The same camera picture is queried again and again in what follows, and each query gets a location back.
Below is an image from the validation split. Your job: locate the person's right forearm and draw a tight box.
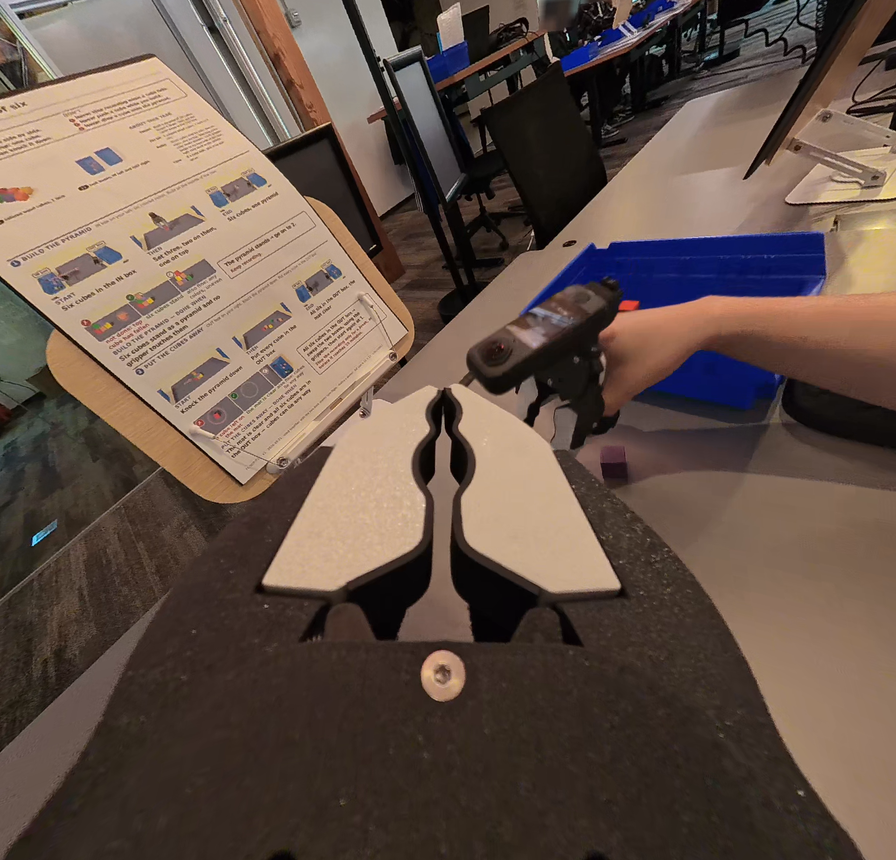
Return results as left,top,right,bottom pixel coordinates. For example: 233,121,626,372
700,289,896,409

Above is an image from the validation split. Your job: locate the wooden instruction board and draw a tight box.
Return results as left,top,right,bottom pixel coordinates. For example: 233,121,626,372
0,54,415,504
743,0,896,181

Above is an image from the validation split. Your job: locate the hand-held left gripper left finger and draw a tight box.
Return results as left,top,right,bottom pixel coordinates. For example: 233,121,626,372
260,384,448,643

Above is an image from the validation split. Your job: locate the black office chair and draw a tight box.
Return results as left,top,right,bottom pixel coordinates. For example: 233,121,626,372
482,62,609,251

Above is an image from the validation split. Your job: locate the grey display panel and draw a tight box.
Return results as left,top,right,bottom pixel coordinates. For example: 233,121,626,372
381,47,471,206

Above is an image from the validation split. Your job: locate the wooden background desk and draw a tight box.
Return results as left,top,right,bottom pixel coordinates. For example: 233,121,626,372
367,30,554,122

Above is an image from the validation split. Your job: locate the wooden pillar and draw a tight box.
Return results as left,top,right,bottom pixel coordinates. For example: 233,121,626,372
220,0,406,283

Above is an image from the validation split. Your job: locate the black metal pole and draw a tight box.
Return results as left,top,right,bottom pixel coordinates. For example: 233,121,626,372
328,0,466,301

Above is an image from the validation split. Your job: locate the black round stand base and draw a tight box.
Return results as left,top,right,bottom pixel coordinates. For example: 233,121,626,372
437,282,494,323

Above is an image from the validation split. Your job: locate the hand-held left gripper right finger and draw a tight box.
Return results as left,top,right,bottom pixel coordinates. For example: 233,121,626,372
445,384,624,643

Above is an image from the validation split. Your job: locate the blue plastic bin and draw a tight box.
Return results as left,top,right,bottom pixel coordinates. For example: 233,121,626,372
519,232,827,409

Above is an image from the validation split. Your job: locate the black panel stand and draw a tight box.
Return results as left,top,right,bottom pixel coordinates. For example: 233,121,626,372
265,124,385,259

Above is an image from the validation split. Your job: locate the person's right hand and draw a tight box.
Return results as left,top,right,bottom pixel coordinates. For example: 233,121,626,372
598,299,711,419

